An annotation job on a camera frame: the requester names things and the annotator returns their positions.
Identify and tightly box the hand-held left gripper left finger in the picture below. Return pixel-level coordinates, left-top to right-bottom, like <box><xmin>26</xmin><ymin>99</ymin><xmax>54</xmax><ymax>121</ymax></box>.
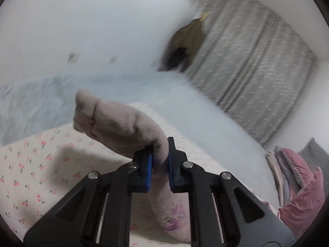
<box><xmin>23</xmin><ymin>147</ymin><xmax>154</xmax><ymax>247</ymax></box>

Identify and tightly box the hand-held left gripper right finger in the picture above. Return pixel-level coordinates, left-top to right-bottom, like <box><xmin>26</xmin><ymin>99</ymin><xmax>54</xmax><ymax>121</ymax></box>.
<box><xmin>167</xmin><ymin>137</ymin><xmax>295</xmax><ymax>247</ymax></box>

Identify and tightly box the beige ribbed knit garment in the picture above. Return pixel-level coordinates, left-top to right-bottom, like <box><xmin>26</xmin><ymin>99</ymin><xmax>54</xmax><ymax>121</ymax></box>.
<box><xmin>73</xmin><ymin>89</ymin><xmax>192</xmax><ymax>243</ymax></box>

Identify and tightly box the stack of folded clothes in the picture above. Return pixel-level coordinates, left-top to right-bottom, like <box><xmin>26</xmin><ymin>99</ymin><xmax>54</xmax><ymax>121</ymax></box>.
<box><xmin>265</xmin><ymin>145</ymin><xmax>304</xmax><ymax>207</ymax></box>

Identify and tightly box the light blue blanket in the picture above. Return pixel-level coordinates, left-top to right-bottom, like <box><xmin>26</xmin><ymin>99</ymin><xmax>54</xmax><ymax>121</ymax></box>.
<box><xmin>0</xmin><ymin>70</ymin><xmax>280</xmax><ymax>209</ymax></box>

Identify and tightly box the cherry print bed sheet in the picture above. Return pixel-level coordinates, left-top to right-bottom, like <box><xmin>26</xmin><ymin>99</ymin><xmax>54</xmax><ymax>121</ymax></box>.
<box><xmin>0</xmin><ymin>102</ymin><xmax>279</xmax><ymax>247</ymax></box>

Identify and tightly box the olive green hanging jacket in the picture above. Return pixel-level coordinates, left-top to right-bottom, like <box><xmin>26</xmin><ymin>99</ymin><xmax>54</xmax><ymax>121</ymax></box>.
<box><xmin>158</xmin><ymin>12</ymin><xmax>210</xmax><ymax>73</ymax></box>

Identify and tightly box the grey patterned curtain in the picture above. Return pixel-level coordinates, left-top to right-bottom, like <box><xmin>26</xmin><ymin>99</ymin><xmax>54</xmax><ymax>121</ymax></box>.
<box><xmin>188</xmin><ymin>0</ymin><xmax>317</xmax><ymax>148</ymax></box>

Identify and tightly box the pink velvet pillow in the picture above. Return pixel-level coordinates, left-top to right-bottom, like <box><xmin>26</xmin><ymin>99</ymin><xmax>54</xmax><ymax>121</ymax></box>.
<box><xmin>278</xmin><ymin>148</ymin><xmax>326</xmax><ymax>241</ymax></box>

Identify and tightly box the grey quilted cushion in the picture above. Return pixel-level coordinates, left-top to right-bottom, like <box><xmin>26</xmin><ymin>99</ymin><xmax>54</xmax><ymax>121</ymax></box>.
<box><xmin>298</xmin><ymin>137</ymin><xmax>329</xmax><ymax>175</ymax></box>

